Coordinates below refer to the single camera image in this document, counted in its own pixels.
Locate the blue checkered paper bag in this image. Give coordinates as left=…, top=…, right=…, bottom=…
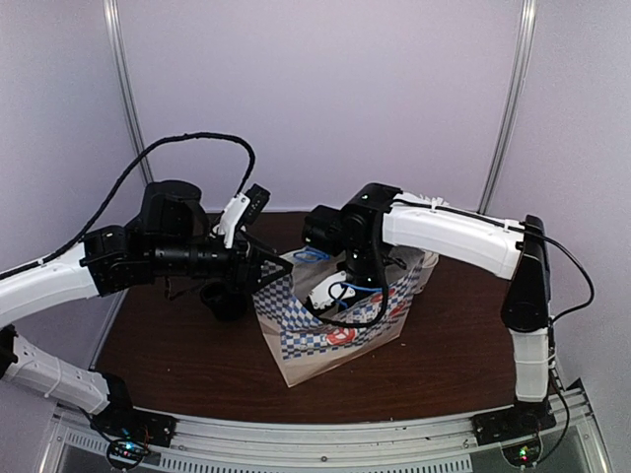
left=252, top=246, right=427, bottom=387

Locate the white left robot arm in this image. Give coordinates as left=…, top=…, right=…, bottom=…
left=1, top=180, right=293, bottom=438

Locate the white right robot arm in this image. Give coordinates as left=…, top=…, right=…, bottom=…
left=302, top=182, right=552, bottom=436

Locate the white cup holding straws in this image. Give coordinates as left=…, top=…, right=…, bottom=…
left=414, top=251, right=440, bottom=295

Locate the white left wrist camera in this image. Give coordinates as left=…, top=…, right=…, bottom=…
left=214, top=184, right=271, bottom=249

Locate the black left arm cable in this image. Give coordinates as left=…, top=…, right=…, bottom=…
left=34, top=132, right=257, bottom=267

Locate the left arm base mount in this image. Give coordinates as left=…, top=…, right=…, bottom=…
left=92, top=373, right=176, bottom=447

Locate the aluminium front rail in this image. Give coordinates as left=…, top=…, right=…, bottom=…
left=35, top=387, right=614, bottom=472

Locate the left aluminium corner post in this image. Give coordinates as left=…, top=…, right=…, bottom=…
left=103, top=0, right=145, bottom=159

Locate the aluminium corner post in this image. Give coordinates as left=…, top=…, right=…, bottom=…
left=477, top=0, right=538, bottom=214
left=103, top=0, right=145, bottom=159

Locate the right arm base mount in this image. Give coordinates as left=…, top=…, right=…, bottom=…
left=471, top=398, right=556, bottom=445

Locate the right aluminium corner post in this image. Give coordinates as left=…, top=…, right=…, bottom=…
left=477, top=0, right=538, bottom=214

